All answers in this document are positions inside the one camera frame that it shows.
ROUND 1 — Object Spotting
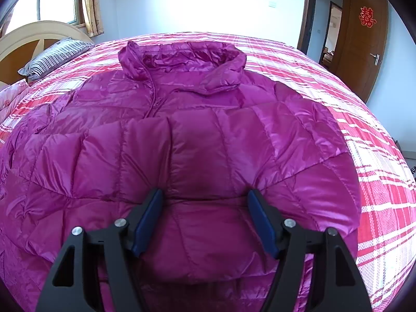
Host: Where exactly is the magenta down jacket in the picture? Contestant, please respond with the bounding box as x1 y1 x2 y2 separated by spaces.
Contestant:
0 41 362 312

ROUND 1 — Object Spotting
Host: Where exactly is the window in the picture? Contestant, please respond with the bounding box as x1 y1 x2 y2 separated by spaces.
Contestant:
0 0 87 36

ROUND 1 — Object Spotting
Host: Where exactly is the brown door frame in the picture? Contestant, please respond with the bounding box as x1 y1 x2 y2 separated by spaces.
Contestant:
296 0 353 69

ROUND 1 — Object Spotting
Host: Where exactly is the brown wooden door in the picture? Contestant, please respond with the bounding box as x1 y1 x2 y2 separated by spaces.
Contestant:
331 0 389 105

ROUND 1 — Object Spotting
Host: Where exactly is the pink floral quilt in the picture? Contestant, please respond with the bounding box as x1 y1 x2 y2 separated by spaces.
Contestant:
0 79 30 124

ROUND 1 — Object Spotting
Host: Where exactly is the red plaid bed sheet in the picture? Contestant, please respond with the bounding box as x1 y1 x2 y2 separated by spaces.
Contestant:
0 32 416 312

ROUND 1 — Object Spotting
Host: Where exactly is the wooden headboard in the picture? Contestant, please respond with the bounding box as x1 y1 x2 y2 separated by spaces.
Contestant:
0 20 95 87

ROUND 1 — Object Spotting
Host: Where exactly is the striped pillow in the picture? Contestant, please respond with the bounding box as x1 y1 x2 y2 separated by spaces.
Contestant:
18 38 95 80

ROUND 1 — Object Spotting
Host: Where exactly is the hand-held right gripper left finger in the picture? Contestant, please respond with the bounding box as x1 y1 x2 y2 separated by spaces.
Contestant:
36 188 164 312

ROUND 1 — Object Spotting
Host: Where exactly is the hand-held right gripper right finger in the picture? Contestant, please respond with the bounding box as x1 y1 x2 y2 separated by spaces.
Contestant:
247 188 373 312

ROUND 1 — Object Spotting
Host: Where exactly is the yellow patterned curtain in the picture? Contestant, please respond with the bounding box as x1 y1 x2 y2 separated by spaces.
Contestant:
81 0 105 38

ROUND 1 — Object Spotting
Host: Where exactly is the red paper door decoration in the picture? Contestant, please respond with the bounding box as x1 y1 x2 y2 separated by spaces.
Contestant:
358 6 378 28

